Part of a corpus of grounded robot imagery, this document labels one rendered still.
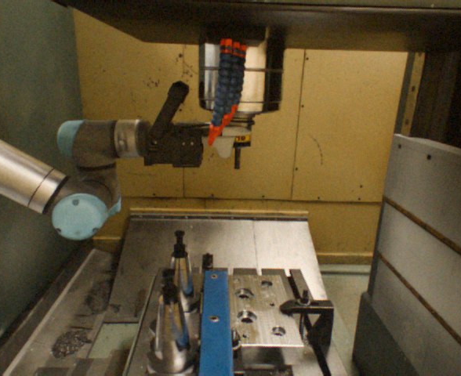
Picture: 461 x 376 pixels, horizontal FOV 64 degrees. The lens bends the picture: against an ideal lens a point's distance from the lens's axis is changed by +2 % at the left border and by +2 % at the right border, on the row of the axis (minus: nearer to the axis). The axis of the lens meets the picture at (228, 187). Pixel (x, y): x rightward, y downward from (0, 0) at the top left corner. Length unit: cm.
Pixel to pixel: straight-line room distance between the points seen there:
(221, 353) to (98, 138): 44
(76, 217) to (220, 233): 122
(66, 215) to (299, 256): 128
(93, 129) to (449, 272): 75
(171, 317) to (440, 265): 62
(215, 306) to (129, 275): 113
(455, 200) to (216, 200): 121
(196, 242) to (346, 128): 89
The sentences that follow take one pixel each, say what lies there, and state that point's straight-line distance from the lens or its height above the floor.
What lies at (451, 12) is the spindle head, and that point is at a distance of 45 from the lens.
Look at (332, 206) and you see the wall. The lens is 192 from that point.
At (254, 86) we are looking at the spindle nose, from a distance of 63.
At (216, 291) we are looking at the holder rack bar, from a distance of 58.
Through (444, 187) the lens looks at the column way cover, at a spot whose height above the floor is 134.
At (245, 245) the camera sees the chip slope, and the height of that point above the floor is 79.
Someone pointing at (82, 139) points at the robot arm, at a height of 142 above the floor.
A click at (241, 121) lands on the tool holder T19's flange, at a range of 69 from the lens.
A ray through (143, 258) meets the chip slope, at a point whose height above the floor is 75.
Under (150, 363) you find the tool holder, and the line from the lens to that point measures 48.
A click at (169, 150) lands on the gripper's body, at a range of 72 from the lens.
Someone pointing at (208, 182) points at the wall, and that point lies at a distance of 178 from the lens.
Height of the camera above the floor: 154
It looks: 17 degrees down
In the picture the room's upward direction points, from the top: 2 degrees clockwise
